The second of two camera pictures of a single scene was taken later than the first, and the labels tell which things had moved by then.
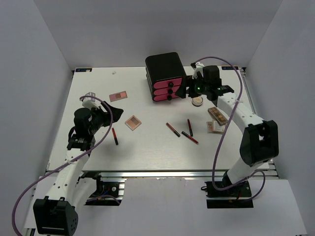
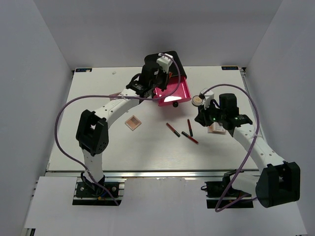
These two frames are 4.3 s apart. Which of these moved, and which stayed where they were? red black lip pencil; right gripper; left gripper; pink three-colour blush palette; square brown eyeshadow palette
Moved: left gripper; right gripper
Stayed: square brown eyeshadow palette; pink three-colour blush palette; red black lip pencil
